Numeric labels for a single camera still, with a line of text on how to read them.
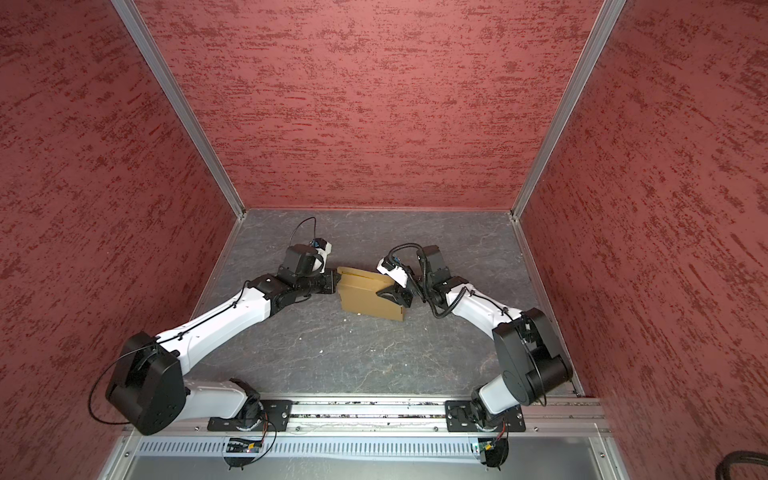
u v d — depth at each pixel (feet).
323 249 2.52
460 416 2.43
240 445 2.38
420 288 2.42
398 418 2.48
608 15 2.33
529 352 1.58
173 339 1.46
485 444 2.38
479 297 1.88
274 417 2.44
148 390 1.33
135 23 2.37
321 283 2.40
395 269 2.41
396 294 2.49
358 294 2.68
